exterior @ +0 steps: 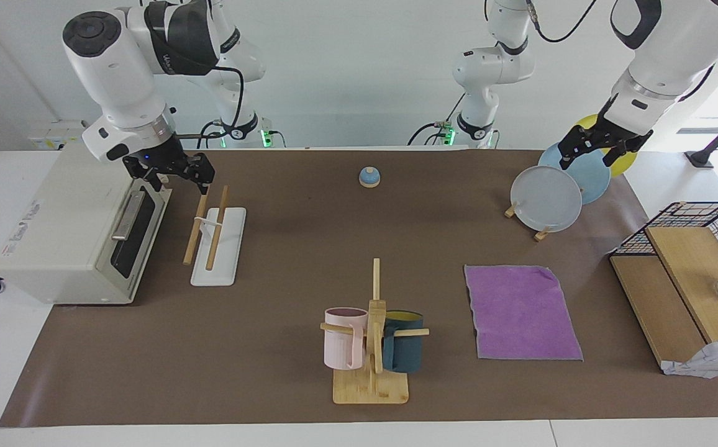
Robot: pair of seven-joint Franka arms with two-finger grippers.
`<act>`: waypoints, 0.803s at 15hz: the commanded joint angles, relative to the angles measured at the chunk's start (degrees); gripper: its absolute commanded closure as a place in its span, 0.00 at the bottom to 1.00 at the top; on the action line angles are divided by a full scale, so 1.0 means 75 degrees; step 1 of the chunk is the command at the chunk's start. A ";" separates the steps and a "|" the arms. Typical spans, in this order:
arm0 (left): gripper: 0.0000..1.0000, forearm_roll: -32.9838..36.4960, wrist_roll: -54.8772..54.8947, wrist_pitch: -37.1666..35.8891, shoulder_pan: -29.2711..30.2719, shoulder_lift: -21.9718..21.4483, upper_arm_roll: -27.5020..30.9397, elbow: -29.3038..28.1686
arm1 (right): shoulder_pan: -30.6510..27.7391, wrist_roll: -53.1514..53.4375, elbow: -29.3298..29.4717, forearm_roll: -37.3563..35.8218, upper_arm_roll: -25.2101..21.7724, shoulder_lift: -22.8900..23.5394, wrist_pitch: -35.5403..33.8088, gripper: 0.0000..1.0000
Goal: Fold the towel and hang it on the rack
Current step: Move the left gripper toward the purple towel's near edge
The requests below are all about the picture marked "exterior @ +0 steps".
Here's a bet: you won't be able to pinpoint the grey plate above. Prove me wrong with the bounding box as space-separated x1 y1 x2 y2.
511 166 583 233

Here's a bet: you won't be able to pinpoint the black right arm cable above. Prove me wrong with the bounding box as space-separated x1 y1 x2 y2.
176 65 245 138

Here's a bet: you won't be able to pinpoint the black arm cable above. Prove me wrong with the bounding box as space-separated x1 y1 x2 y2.
484 0 599 44
176 65 245 138

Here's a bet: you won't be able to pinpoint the wire basket wooden box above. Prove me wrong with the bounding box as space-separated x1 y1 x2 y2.
609 226 718 373

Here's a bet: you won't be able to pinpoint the white patterned liner cloth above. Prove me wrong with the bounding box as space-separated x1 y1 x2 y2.
660 335 718 379

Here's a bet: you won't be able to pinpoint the wooden mug tree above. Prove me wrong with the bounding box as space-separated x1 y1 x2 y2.
320 258 430 405

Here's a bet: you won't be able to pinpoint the purple and grey towel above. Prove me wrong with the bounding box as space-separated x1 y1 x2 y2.
464 265 584 361

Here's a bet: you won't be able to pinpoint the dark teal mug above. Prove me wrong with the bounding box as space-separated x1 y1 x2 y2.
382 310 425 374

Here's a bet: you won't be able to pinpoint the white towel rack wooden bars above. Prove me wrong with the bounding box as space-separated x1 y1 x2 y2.
183 185 247 287

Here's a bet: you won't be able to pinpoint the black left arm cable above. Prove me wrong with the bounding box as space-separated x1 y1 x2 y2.
484 0 599 44

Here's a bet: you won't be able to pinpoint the yellow plate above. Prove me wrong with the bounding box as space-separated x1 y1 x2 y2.
575 114 638 177

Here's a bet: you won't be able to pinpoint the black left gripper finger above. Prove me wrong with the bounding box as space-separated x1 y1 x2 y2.
559 126 591 170
603 140 630 167

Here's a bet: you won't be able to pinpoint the cream toaster oven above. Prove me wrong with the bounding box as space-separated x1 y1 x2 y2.
0 144 173 305

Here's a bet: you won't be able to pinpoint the brown table mat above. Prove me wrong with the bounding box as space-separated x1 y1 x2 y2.
0 149 718 428

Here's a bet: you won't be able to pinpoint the pink mug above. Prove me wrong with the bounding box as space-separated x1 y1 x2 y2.
324 307 369 371

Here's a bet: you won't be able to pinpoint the light blue plate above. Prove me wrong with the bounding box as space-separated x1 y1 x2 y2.
538 142 612 205

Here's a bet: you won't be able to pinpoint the wooden plate rack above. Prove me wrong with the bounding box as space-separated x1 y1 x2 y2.
504 202 552 242

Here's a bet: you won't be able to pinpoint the white power strip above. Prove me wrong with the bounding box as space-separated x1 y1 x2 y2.
27 121 89 151

